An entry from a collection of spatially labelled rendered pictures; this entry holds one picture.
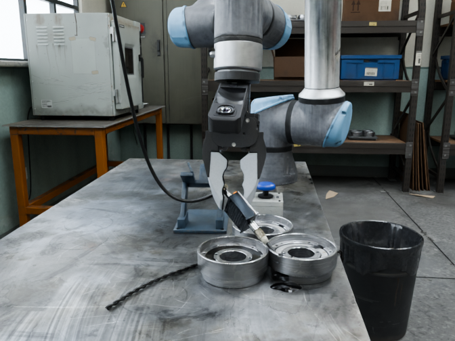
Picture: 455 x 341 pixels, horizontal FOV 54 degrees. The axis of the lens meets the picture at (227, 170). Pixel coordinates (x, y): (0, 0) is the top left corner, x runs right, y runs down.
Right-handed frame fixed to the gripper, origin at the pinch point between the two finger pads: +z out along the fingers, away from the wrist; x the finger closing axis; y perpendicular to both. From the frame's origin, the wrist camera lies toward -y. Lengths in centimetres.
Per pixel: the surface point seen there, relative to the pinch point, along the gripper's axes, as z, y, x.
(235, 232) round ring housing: 5.7, 4.5, -0.2
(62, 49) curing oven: -58, 198, 125
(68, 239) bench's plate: 9.1, 7.3, 30.4
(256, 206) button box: 3.6, 19.0, -2.9
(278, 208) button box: 4.0, 19.2, -7.3
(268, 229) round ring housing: 6.1, 9.3, -5.5
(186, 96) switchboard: -43, 372, 83
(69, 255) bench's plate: 10.0, 0.5, 26.9
